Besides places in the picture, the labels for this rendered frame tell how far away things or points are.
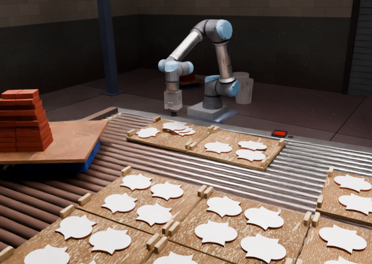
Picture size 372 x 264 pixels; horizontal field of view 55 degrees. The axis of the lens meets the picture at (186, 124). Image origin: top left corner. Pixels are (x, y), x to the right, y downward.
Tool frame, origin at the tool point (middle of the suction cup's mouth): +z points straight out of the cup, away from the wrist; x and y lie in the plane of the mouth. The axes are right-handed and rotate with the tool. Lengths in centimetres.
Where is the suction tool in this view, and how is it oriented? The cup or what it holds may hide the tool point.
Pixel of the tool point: (174, 115)
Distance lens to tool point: 210.3
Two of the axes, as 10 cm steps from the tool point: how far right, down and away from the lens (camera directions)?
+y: 9.1, 1.2, -3.9
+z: 0.3, 9.4, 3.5
